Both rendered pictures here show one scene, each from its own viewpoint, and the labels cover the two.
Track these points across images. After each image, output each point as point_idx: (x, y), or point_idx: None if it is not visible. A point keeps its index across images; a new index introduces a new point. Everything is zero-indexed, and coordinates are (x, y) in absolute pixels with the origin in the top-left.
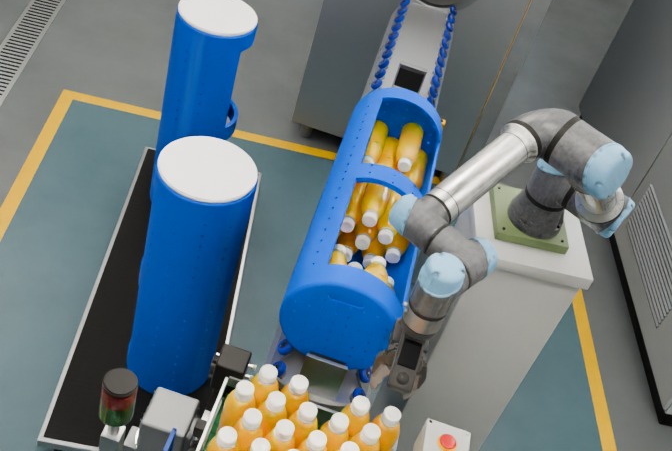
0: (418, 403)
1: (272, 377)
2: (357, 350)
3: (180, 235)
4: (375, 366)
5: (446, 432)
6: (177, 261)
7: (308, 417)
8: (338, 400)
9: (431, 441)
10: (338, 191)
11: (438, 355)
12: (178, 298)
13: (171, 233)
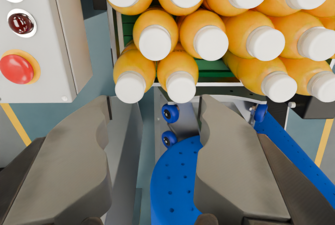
0: (118, 135)
1: (328, 82)
2: (191, 161)
3: (329, 194)
4: (291, 177)
5: (32, 88)
6: (309, 171)
7: (269, 29)
8: (187, 105)
9: (48, 61)
10: None
11: (112, 170)
12: (283, 146)
13: (334, 193)
